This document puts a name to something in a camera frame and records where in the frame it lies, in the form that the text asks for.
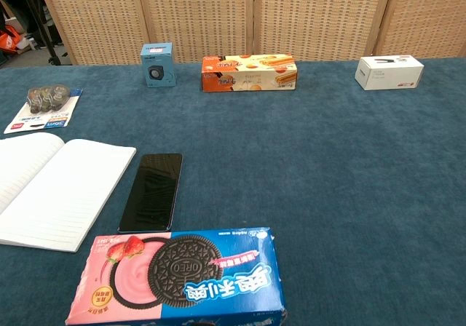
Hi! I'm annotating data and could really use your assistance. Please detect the woven rattan folding screen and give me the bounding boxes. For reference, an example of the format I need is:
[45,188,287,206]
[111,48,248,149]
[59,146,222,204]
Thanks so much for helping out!
[34,0,466,65]

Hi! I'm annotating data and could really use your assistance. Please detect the black smartphone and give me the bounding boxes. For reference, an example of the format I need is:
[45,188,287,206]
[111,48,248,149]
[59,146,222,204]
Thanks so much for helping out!
[117,153,183,234]

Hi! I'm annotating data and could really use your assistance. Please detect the pink blue Oreo cookie box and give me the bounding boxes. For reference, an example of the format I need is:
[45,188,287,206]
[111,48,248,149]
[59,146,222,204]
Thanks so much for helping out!
[65,226,288,326]

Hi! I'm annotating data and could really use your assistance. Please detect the white lined notebook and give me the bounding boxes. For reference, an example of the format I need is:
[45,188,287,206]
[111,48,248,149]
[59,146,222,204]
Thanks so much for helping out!
[0,132,138,253]

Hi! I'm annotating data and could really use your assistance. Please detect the orange bag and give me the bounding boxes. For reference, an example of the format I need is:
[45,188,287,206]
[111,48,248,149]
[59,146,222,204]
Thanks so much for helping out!
[0,25,23,53]

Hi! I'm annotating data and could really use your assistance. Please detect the orange egg roll snack box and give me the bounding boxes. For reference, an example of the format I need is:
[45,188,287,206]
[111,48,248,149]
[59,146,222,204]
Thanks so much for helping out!
[201,53,299,93]

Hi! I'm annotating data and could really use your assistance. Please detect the black tripod stand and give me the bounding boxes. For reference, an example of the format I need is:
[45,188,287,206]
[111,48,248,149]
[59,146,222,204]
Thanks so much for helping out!
[14,0,73,66]

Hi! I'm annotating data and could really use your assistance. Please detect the white rectangular product box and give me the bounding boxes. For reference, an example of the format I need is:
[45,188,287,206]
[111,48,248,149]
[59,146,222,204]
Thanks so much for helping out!
[355,55,425,91]

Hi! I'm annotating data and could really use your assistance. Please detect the blister pack of tape rolls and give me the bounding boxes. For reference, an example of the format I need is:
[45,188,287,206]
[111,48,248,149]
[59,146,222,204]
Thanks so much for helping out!
[3,84,84,135]

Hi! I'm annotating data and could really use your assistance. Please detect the small blue speaker box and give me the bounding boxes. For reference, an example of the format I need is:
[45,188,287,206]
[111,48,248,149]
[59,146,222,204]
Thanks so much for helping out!
[140,42,178,88]

